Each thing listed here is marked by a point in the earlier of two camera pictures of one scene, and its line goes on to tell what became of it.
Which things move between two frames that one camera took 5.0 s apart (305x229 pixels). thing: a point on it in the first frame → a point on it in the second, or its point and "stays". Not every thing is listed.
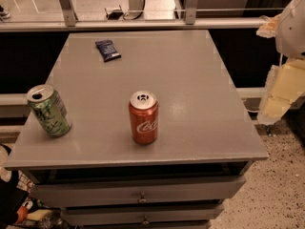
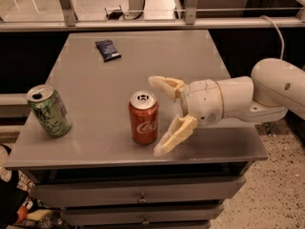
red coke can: [144, 112] stays
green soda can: [50, 110] stays
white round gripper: [293, 29] → [202, 101]
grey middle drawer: [140, 214] stays
